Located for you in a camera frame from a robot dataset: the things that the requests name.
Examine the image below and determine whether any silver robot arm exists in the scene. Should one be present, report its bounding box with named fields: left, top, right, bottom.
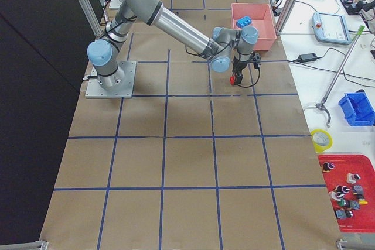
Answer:
left=87, top=0, right=261, bottom=91

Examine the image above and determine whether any blue toy block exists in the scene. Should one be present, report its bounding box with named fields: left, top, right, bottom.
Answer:
left=236, top=16, right=253, bottom=29

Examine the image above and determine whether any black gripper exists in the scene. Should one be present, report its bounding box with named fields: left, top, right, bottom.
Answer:
left=231, top=57, right=249, bottom=85

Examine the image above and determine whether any pink plastic box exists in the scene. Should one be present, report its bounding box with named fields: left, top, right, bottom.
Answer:
left=231, top=3, right=277, bottom=51

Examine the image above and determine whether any reacher grabber tool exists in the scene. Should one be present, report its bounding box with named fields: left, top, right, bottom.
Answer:
left=303, top=25, right=365, bottom=128

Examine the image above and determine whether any yellow tape roll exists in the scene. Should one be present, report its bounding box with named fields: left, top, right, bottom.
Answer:
left=311, top=129, right=333, bottom=153

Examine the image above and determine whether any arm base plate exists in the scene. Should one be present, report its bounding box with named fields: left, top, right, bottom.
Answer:
left=106, top=0, right=121, bottom=10
left=85, top=60, right=137, bottom=98

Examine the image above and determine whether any teach pendant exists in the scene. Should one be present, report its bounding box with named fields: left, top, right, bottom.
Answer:
left=312, top=12, right=352, bottom=45

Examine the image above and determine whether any blue storage bin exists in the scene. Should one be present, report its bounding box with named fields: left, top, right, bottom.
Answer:
left=338, top=91, right=374, bottom=126

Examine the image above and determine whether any black power adapter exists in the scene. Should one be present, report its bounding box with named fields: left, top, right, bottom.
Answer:
left=296, top=53, right=318, bottom=63

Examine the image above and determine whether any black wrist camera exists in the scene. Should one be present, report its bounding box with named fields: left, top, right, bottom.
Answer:
left=252, top=52, right=261, bottom=69

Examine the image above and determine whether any red plastic tray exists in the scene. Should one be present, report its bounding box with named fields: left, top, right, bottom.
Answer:
left=318, top=154, right=374, bottom=232

